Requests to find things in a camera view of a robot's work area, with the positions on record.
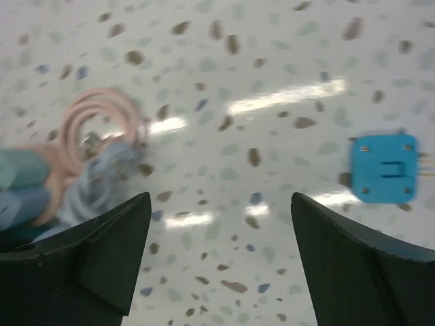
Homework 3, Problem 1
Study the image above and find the blue round power strip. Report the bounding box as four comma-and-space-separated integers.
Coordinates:
1, 186, 69, 252

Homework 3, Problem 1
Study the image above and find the blue cord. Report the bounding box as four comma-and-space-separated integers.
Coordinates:
56, 142, 142, 227

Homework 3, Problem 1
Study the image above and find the blue square plug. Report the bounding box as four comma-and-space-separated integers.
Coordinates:
348, 130, 434, 204

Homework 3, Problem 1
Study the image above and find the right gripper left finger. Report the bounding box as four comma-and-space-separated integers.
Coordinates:
1, 192, 152, 326

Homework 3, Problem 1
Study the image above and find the pink coiled cord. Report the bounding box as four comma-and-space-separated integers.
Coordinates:
20, 87, 150, 225

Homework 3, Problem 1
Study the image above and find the pink round power strip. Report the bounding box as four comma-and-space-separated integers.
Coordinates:
2, 145, 67, 226

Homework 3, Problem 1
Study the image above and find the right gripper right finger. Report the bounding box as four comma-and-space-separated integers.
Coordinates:
291, 193, 434, 326

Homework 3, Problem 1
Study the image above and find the green plug adapter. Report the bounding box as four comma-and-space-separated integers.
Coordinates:
1, 149, 50, 190

